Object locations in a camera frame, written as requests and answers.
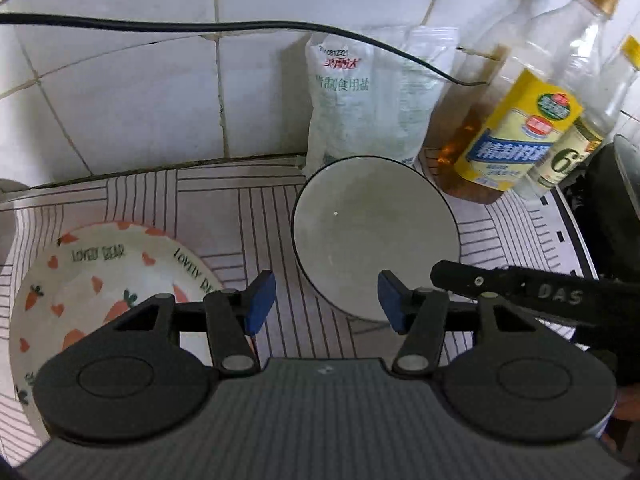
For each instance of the white bowl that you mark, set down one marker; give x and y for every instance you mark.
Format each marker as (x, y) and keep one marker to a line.
(375, 220)

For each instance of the cooking wine bottle yellow label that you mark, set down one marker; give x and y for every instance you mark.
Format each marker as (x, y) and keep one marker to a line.
(520, 132)

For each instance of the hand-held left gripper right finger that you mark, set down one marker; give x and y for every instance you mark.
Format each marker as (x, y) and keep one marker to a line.
(392, 302)

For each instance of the carrot print plate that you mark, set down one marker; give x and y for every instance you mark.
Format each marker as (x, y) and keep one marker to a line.
(100, 272)

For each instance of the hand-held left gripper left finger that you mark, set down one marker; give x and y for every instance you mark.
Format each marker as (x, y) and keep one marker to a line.
(260, 302)

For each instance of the clear salt bag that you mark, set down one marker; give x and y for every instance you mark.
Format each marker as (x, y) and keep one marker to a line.
(360, 110)

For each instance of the striped tablecloth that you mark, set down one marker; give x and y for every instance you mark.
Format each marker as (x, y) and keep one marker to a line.
(240, 220)

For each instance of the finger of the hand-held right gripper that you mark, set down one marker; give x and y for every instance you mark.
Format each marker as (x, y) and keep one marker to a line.
(460, 276)

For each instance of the clear vinegar bottle yellow cap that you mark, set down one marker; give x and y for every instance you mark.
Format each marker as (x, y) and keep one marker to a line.
(562, 162)

